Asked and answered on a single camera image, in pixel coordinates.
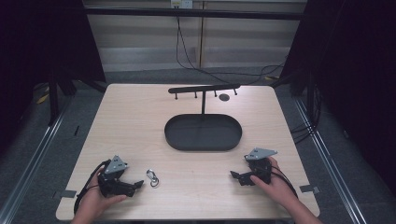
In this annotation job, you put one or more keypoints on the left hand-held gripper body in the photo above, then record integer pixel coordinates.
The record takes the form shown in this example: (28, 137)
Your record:
(115, 182)

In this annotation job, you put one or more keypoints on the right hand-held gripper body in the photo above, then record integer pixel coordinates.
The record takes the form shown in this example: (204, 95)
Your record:
(261, 166)

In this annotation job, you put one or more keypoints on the person's left hand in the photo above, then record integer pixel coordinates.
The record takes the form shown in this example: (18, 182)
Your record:
(96, 199)

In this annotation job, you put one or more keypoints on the person's right hand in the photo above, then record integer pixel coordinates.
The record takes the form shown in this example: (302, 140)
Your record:
(277, 186)

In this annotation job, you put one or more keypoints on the grey tape strip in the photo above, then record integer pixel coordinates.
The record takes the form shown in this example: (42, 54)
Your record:
(309, 188)
(65, 194)

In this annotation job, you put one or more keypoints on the black hook stand with tray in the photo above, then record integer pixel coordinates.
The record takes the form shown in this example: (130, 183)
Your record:
(203, 133)

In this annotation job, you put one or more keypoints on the black round table grommet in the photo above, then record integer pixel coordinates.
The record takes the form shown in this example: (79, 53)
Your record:
(224, 97)

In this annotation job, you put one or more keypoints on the black metal stand leg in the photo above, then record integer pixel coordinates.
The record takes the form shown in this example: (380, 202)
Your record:
(53, 99)

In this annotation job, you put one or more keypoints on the yellow floor object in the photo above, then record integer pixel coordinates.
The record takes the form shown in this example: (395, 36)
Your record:
(43, 96)

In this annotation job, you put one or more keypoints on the black curtain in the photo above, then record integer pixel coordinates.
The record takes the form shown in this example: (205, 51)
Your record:
(351, 77)
(40, 46)

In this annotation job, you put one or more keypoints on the metal floor rail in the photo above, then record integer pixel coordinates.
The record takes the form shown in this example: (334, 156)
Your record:
(330, 168)
(28, 168)

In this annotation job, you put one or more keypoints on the black horizontal frame bar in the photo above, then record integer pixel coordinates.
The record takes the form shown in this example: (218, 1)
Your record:
(193, 13)

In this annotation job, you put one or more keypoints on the white wall socket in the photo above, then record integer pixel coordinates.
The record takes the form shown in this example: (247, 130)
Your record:
(181, 3)

